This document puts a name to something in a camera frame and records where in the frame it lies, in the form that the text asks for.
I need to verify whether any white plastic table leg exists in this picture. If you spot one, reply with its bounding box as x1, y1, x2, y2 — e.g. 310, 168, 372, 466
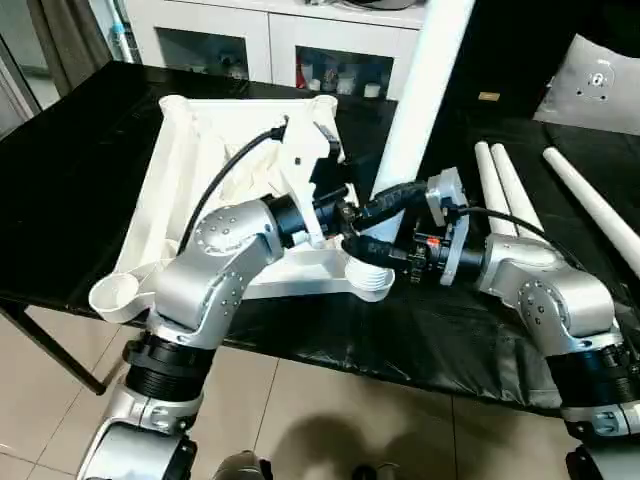
490, 143, 546, 241
358, 0, 476, 286
543, 147, 640, 276
474, 141, 521, 241

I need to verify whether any white plastic table top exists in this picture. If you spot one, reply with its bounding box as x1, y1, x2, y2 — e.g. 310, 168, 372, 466
88, 95, 398, 323

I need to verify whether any white glass-door cabinet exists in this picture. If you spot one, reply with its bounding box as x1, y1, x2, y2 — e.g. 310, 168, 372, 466
120, 0, 431, 101

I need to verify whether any black cabinet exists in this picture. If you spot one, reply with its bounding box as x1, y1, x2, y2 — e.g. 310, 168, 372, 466
440, 0, 640, 116

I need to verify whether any light grey cushion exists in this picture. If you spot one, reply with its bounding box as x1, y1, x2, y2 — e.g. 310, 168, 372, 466
535, 33, 640, 141

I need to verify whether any black work mat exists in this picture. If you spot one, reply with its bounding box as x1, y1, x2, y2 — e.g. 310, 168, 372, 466
0, 62, 640, 413

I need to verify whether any black stand leg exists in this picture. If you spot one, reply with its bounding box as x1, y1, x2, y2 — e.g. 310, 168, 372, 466
0, 300, 106, 396

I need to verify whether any grey curtain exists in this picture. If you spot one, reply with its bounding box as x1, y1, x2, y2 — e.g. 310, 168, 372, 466
0, 0, 116, 111

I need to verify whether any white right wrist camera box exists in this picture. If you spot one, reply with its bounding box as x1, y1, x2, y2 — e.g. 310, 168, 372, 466
425, 167, 486, 288

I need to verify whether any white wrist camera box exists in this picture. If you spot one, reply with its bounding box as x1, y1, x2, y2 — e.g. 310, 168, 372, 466
268, 115, 343, 246
425, 167, 486, 288

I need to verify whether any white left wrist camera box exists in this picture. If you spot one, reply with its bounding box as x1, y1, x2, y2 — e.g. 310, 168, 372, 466
268, 115, 343, 246

